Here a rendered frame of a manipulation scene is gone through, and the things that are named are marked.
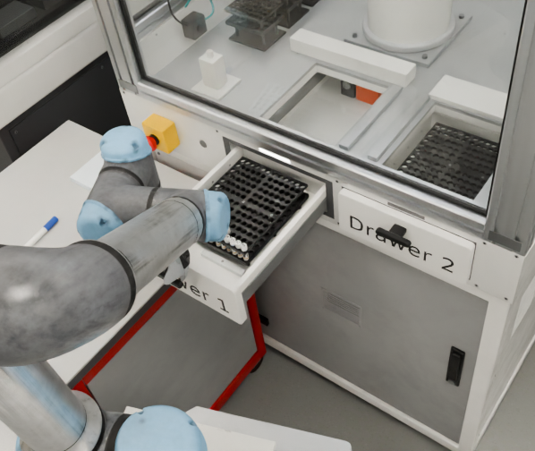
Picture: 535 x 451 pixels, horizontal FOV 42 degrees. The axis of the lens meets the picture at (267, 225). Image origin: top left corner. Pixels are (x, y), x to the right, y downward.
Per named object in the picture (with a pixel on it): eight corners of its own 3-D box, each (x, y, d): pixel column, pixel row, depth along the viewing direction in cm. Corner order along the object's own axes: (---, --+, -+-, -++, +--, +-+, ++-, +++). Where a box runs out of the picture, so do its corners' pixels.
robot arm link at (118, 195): (137, 222, 98) (160, 167, 105) (63, 216, 100) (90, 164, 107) (150, 257, 104) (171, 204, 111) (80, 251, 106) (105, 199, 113)
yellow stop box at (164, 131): (167, 157, 167) (160, 133, 162) (145, 147, 171) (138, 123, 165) (181, 144, 170) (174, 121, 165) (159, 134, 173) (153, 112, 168)
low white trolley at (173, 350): (152, 521, 194) (64, 385, 137) (11, 408, 222) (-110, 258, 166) (275, 365, 222) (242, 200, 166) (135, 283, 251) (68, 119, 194)
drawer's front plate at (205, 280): (242, 326, 135) (233, 292, 127) (135, 264, 149) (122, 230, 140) (247, 319, 136) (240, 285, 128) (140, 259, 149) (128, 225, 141)
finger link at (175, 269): (165, 296, 133) (149, 263, 127) (185, 276, 136) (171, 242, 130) (177, 302, 131) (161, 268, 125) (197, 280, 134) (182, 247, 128)
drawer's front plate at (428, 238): (465, 285, 136) (471, 249, 128) (339, 228, 149) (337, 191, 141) (469, 279, 137) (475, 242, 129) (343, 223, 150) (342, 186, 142)
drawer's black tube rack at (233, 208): (248, 274, 141) (244, 253, 137) (183, 239, 149) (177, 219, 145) (309, 205, 152) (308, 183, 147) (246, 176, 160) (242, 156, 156)
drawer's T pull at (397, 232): (408, 249, 133) (409, 244, 132) (374, 234, 137) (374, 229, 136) (418, 237, 135) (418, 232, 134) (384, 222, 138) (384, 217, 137)
